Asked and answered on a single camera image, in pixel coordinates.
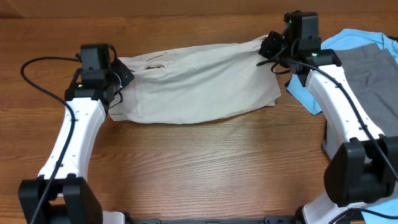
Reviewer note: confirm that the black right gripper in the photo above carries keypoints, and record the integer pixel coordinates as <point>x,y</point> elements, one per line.
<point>265,49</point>

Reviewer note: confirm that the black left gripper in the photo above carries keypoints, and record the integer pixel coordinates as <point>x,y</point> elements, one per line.
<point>125,74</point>

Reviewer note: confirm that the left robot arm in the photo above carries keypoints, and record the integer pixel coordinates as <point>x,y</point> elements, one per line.
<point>60,193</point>

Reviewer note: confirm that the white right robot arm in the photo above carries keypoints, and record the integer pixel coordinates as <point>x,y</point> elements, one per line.
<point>363,172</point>

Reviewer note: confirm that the beige shorts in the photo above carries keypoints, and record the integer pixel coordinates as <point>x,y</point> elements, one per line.
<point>196,84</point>

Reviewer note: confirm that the light blue shirt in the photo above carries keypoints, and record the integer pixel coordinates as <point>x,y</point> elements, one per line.
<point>344,40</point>

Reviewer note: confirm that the grey garment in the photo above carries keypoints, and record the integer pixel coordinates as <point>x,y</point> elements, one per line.
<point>372,76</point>

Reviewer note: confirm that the cardboard backdrop panel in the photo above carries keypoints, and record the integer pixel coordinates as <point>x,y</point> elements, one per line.
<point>112,8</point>

